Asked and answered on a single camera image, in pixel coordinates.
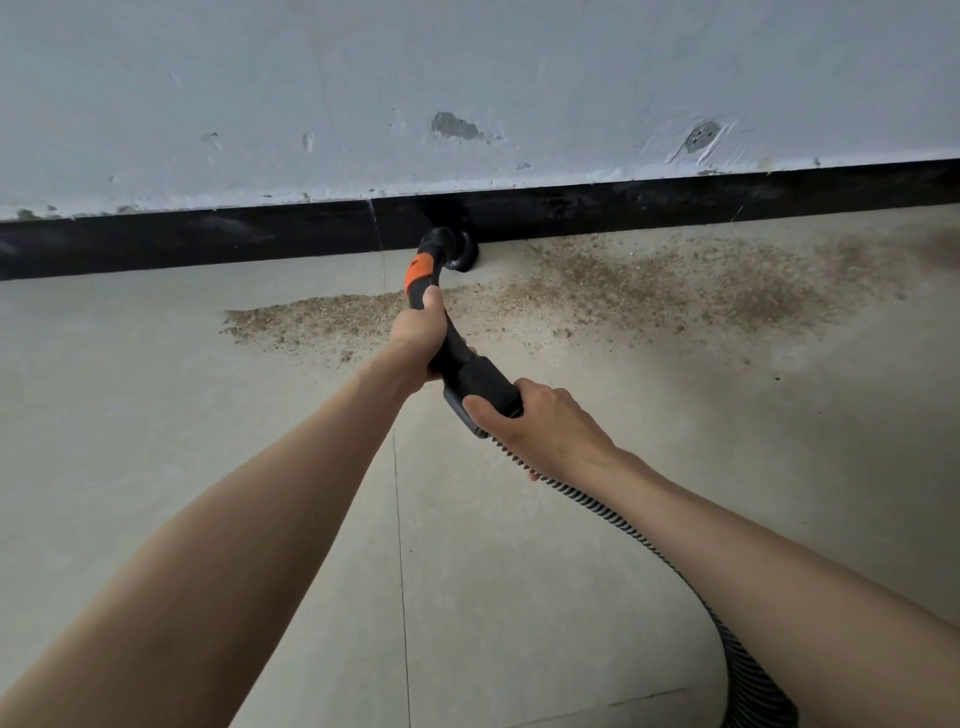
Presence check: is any person's right hand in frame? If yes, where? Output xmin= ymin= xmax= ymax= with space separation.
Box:
xmin=462 ymin=378 xmax=632 ymax=489

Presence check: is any person's left forearm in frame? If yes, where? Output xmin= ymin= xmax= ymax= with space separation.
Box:
xmin=0 ymin=360 xmax=414 ymax=728

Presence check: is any brown sawdust dirt patch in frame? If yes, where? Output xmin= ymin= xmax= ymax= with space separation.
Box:
xmin=222 ymin=225 xmax=960 ymax=365

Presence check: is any tiled floor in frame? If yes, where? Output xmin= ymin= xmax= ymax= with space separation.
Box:
xmin=0 ymin=202 xmax=960 ymax=728

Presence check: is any person's right forearm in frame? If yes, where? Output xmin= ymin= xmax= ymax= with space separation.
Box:
xmin=600 ymin=450 xmax=960 ymax=728

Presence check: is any person's left hand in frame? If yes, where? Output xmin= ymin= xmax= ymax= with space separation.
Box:
xmin=375 ymin=285 xmax=479 ymax=399

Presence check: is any black vacuum hose with handle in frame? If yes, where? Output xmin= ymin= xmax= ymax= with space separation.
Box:
xmin=405 ymin=226 xmax=800 ymax=728

